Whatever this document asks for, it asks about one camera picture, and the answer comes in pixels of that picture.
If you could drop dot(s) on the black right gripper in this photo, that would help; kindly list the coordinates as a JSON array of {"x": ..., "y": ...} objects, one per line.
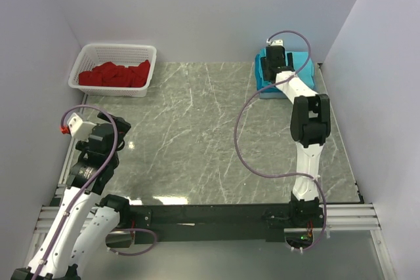
[{"x": 290, "y": 60}]

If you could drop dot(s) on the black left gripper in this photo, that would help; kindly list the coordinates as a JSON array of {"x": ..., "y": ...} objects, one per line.
[{"x": 123, "y": 128}]

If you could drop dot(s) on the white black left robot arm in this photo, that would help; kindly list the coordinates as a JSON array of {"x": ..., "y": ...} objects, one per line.
[{"x": 65, "y": 214}]

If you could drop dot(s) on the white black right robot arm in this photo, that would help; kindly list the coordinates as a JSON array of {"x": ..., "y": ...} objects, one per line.
[{"x": 310, "y": 124}]

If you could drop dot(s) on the folded blue middle shirt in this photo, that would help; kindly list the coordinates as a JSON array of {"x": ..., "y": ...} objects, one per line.
[{"x": 260, "y": 82}]

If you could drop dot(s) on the red t shirt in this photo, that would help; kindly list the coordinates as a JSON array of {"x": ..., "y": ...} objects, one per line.
[{"x": 112, "y": 75}]

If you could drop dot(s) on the white plastic laundry basket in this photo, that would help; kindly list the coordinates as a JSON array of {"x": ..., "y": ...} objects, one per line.
[{"x": 95, "y": 54}]

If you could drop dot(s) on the black base beam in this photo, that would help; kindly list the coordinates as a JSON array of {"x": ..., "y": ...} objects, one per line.
[{"x": 182, "y": 223}]

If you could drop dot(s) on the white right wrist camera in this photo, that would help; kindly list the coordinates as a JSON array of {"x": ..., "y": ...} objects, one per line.
[{"x": 276, "y": 43}]

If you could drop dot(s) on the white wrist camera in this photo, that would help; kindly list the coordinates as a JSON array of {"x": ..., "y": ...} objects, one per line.
[
  {"x": 78, "y": 127},
  {"x": 276, "y": 43}
]

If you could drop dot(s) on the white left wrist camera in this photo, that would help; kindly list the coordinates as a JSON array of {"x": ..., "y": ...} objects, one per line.
[{"x": 78, "y": 127}]

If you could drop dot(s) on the aluminium rail frame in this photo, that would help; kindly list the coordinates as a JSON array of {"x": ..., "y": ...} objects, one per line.
[{"x": 339, "y": 217}]

